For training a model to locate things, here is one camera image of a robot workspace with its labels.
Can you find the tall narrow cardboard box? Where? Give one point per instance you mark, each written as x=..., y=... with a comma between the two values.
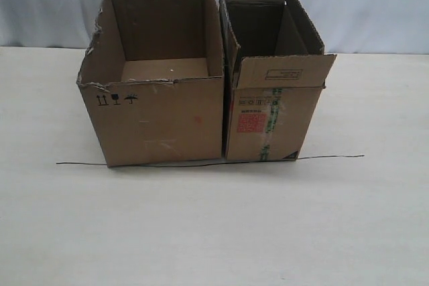
x=275, y=71

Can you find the wide torn cardboard box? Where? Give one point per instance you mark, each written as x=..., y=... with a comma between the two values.
x=152, y=81

